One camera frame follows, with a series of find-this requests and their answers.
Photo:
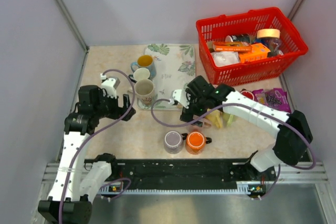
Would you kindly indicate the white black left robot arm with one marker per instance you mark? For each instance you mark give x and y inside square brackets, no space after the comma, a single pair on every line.
[73,155]

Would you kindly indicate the orange snack box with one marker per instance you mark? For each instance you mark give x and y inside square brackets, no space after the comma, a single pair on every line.
[258,52]

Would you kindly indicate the yellow mug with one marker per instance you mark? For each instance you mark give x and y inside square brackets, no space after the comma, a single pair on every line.
[215,118]

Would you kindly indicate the lime green faceted mug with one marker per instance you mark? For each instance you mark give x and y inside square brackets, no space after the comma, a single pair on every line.
[228,119]

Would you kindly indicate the floral white serving tray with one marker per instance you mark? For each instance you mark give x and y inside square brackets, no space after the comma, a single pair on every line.
[175,67]

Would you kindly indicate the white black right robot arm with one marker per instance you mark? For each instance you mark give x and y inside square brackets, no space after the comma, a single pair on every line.
[291,131]

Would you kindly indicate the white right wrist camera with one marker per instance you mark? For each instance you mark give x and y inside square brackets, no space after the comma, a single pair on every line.
[179,96]

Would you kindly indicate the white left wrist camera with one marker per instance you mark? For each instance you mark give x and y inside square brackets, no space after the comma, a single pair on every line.
[110,85]

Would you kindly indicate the pale pink faceted mug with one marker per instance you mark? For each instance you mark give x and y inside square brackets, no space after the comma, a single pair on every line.
[203,123]

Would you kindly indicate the black printed can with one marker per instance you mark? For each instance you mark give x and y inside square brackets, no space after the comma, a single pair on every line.
[238,38]

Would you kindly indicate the orange rectangular box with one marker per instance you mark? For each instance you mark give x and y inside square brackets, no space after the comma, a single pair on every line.
[232,46]

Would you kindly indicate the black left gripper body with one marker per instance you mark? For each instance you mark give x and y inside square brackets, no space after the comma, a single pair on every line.
[112,109]

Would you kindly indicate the aluminium rail frame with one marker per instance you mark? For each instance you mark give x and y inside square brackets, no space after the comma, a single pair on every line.
[284,174]

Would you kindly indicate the red plastic basket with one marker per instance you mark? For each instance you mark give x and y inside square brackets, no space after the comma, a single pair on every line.
[217,28]

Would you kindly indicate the white plastic bag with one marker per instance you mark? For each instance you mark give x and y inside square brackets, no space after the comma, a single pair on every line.
[225,58]

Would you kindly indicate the lilac purple mug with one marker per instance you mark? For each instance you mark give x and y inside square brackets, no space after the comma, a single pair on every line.
[174,141]

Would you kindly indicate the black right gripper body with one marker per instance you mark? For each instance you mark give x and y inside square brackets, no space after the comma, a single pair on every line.
[197,106]

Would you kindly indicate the dark green mug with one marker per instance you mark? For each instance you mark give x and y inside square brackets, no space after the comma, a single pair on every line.
[140,74]

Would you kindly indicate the cream floral mug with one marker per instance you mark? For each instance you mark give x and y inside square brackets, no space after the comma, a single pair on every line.
[145,91]

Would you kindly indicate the red mug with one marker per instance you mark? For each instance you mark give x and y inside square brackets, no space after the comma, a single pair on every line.
[247,94]

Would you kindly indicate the clear plastic bottle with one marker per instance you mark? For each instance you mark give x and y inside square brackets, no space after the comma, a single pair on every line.
[273,44]

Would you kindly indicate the orange mug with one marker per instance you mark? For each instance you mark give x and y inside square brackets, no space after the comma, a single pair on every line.
[196,141]

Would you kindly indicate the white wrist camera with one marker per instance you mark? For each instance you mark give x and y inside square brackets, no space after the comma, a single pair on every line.
[110,85]
[179,96]

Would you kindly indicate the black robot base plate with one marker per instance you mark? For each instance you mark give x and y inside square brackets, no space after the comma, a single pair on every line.
[178,174]

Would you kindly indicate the purple snack packet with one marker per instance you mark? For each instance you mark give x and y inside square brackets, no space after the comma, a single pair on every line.
[275,98]

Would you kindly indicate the masking tape roll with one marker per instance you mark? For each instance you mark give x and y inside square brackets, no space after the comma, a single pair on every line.
[268,33]

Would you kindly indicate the light blue butterfly mug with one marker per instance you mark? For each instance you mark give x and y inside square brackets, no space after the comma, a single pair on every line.
[145,61]

